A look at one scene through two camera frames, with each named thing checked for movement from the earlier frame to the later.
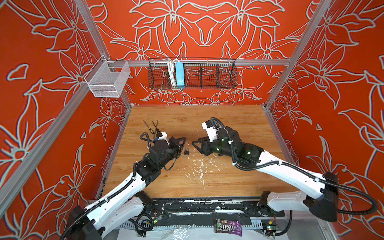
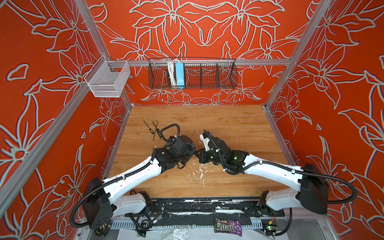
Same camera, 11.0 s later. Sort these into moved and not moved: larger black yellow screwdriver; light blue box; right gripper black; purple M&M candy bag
Moved: right gripper black
Not moved: light blue box; larger black yellow screwdriver; purple M&M candy bag
